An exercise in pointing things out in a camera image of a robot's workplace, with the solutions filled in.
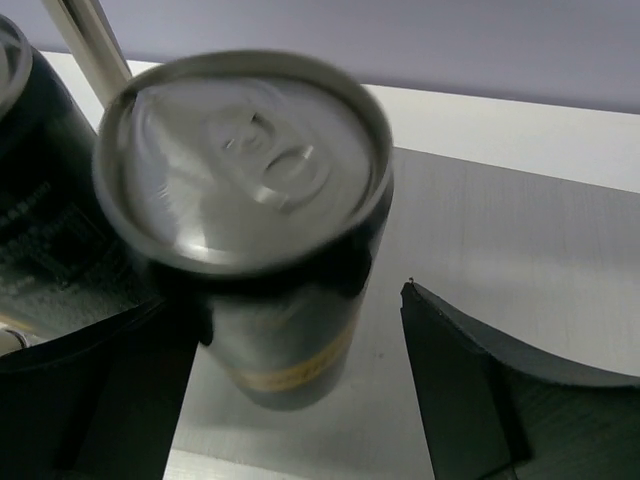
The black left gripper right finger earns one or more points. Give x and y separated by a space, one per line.
495 407

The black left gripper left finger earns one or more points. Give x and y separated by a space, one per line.
102 402

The black yellow can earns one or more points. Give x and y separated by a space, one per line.
62 265
252 188

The white two-tier shelf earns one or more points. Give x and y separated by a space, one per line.
553 263

